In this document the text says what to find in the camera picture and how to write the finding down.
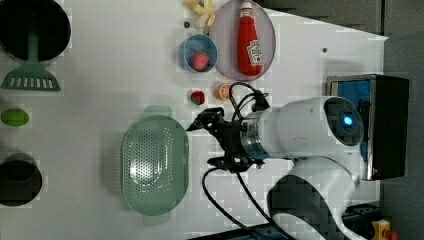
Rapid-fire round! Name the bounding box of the green plastic strainer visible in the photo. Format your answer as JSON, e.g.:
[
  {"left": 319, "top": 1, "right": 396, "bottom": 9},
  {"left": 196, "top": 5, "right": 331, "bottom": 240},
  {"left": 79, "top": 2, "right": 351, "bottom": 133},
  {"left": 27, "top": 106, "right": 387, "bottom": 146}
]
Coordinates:
[{"left": 121, "top": 105, "right": 189, "bottom": 226}]

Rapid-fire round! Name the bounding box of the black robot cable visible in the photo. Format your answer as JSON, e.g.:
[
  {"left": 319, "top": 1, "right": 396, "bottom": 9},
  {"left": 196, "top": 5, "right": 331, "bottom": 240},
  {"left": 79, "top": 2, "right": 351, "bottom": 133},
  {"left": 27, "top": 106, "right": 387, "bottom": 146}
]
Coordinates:
[{"left": 201, "top": 81, "right": 294, "bottom": 240}]

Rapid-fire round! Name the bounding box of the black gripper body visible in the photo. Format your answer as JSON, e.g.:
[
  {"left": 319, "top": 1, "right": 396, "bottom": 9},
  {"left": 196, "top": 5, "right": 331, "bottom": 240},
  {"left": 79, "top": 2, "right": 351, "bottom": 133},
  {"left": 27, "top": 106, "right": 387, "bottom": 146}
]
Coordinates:
[{"left": 199, "top": 107, "right": 264, "bottom": 173}]

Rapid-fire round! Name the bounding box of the green lime toy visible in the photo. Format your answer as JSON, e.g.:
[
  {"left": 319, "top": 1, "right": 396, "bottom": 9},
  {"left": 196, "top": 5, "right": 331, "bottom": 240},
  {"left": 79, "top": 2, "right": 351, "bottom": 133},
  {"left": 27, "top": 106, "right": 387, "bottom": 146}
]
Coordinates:
[{"left": 1, "top": 109, "right": 30, "bottom": 127}]

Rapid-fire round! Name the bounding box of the red strawberry in bowl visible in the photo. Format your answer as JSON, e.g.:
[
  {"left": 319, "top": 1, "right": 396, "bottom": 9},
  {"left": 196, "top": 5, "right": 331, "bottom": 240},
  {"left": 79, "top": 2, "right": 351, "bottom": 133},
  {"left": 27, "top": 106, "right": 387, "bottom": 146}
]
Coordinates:
[{"left": 191, "top": 52, "right": 209, "bottom": 72}]

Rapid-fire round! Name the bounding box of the yellow banana peel toy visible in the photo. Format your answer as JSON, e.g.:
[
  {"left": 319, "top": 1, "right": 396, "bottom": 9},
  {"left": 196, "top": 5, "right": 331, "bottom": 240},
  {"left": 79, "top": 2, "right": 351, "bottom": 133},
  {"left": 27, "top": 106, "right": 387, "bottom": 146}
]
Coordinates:
[{"left": 184, "top": 0, "right": 216, "bottom": 35}]

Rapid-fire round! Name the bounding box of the yellow orange clamp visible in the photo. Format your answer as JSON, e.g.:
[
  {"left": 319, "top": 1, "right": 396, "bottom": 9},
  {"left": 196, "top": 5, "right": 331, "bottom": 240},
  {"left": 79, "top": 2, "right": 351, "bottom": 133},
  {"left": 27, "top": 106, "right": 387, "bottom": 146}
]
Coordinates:
[{"left": 371, "top": 219, "right": 399, "bottom": 240}]

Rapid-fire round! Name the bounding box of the red ketchup bottle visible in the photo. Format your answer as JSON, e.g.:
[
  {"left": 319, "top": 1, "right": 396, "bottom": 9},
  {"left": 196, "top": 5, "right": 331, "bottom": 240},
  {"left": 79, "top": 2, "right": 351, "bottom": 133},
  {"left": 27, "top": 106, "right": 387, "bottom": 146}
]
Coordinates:
[{"left": 237, "top": 1, "right": 263, "bottom": 76}]

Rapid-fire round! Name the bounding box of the black toaster oven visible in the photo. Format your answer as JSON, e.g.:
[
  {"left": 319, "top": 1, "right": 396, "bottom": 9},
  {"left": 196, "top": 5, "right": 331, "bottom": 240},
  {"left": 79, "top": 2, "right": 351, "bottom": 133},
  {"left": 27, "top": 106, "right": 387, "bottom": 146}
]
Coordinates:
[{"left": 326, "top": 74, "right": 409, "bottom": 181}]

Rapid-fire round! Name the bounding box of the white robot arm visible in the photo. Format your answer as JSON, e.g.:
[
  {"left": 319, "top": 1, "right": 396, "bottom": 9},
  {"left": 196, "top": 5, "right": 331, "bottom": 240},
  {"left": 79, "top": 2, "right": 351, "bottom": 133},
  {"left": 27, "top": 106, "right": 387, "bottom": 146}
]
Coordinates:
[{"left": 188, "top": 96, "right": 366, "bottom": 240}]

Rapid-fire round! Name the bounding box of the blue bowl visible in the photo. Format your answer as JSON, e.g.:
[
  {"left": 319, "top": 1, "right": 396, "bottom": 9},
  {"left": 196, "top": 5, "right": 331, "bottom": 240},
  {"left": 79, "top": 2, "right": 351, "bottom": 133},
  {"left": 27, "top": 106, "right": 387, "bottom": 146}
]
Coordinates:
[{"left": 178, "top": 34, "right": 218, "bottom": 73}]

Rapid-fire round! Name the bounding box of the red strawberry on table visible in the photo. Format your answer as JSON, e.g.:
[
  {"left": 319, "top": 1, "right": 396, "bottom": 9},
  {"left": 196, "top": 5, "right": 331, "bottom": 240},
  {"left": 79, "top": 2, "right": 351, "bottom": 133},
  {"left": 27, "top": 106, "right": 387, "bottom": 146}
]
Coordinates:
[{"left": 190, "top": 91, "right": 205, "bottom": 105}]

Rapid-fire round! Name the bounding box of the black pot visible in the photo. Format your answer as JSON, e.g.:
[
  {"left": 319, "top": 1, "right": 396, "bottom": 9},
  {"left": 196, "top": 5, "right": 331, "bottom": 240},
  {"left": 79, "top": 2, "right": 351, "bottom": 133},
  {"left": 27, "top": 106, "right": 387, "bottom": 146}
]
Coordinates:
[{"left": 0, "top": 0, "right": 71, "bottom": 62}]

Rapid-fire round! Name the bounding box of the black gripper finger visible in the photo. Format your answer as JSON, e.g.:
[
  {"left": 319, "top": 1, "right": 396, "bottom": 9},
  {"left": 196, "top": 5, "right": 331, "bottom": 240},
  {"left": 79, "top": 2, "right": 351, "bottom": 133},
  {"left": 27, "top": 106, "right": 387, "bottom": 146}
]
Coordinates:
[{"left": 187, "top": 118, "right": 203, "bottom": 132}]

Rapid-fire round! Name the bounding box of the green spatula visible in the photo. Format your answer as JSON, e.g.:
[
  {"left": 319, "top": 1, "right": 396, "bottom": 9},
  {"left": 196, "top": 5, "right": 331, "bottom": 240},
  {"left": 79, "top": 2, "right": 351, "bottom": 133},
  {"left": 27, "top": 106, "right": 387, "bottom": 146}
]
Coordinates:
[{"left": 1, "top": 19, "right": 61, "bottom": 91}]

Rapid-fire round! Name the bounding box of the grey oval plate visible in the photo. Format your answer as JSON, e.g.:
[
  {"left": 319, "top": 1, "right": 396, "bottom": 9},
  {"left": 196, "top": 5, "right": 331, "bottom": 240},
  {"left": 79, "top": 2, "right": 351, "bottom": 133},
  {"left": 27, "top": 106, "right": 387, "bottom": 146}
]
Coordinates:
[{"left": 209, "top": 0, "right": 276, "bottom": 81}]

